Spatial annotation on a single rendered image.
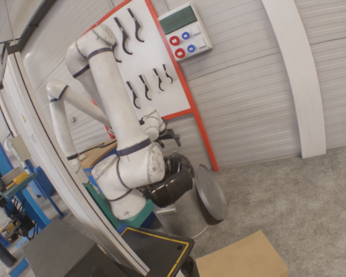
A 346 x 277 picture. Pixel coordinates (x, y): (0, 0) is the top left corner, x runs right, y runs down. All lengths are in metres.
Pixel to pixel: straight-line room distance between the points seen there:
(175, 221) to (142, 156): 0.93
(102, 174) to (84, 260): 0.40
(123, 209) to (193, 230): 0.90
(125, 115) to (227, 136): 1.65
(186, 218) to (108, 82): 1.20
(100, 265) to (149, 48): 2.07
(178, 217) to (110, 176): 0.85
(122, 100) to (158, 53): 1.49
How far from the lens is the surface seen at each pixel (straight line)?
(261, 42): 2.02
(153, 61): 2.26
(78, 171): 1.29
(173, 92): 2.22
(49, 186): 5.31
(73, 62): 0.94
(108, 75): 0.81
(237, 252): 1.22
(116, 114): 0.78
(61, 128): 1.45
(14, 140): 3.35
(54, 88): 1.34
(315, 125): 2.20
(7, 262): 3.27
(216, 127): 2.25
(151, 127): 1.05
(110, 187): 0.89
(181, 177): 1.39
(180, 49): 1.93
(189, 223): 1.64
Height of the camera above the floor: 1.32
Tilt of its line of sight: 18 degrees down
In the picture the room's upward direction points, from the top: 24 degrees counter-clockwise
